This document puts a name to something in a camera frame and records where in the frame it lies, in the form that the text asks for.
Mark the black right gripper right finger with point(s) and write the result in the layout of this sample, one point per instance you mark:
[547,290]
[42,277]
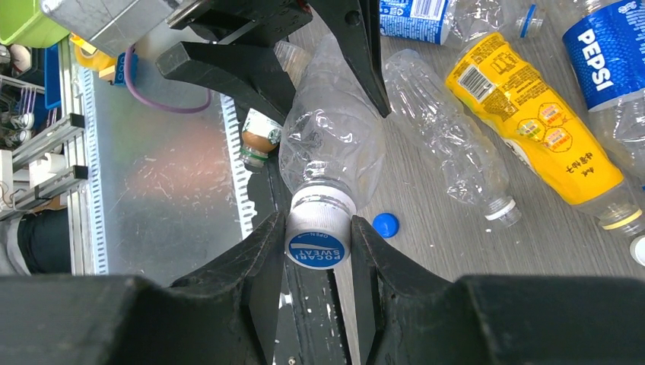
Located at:
[409,315]

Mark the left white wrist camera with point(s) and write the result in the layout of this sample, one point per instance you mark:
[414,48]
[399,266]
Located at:
[109,25]

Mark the white blue Pocari Sweat cap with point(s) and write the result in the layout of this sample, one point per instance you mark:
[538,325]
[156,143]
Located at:
[318,228]

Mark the clear crumpled plastic bottle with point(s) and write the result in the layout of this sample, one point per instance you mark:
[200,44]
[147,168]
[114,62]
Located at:
[434,120]

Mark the brown coffee bottle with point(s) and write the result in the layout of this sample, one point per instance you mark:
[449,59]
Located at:
[260,136]

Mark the blue Pepsi label bottle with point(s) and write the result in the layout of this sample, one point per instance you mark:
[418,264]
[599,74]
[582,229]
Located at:
[604,41]

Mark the yellow label bottle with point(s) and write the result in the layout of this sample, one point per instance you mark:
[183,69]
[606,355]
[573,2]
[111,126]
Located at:
[511,97]

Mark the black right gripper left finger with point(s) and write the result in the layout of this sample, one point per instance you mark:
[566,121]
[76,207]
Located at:
[225,312]

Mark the blue label clear bottle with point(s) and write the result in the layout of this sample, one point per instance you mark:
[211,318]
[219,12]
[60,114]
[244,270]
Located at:
[456,23]

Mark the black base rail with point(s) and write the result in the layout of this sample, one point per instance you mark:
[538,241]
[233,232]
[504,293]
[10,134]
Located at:
[311,327]

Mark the blue bottle cap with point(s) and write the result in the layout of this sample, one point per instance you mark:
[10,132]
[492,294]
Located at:
[386,225]

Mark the white cap near yellow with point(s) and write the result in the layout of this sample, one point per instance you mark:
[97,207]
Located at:
[637,250]

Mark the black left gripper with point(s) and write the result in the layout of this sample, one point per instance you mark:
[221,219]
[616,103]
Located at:
[252,75]

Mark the white slotted cable duct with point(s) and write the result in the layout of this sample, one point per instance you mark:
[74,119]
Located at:
[240,174]

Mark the green plastic bin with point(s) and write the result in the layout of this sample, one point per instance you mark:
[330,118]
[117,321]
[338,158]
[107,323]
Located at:
[23,23]

